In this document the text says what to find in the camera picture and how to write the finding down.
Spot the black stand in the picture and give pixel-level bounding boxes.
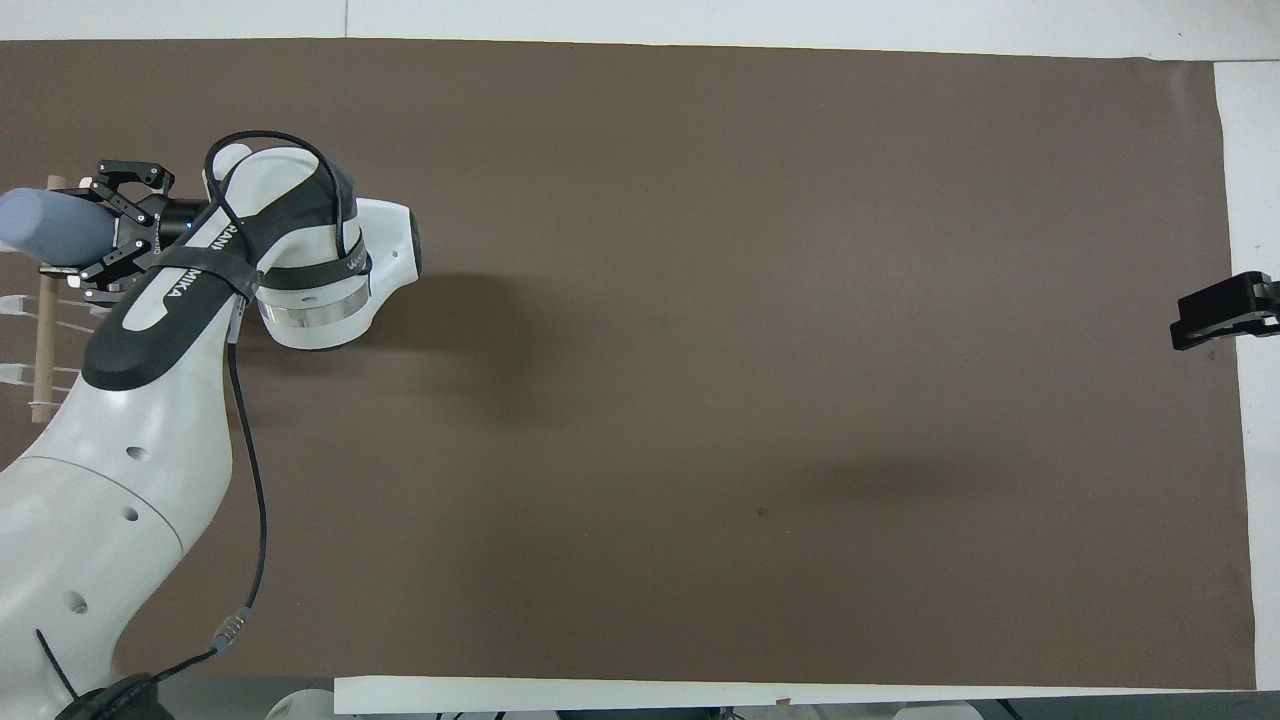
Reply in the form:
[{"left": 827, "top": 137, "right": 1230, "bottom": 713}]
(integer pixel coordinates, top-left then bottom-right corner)
[{"left": 1169, "top": 270, "right": 1280, "bottom": 352}]

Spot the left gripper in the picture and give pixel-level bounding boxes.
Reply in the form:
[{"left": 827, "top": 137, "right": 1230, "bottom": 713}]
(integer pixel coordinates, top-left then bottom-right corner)
[{"left": 37, "top": 159, "right": 210, "bottom": 305}]

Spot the wooden cup holder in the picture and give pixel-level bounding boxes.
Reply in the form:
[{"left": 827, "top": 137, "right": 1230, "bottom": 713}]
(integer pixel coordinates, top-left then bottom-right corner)
[{"left": 0, "top": 174, "right": 107, "bottom": 426}]

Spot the black cable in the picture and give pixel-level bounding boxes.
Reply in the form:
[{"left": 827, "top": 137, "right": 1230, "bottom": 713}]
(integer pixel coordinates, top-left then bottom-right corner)
[{"left": 140, "top": 130, "right": 359, "bottom": 691}]

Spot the blue-grey cup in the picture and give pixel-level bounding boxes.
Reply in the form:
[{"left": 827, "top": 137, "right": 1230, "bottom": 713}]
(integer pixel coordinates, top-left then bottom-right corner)
[{"left": 0, "top": 187, "right": 117, "bottom": 264}]

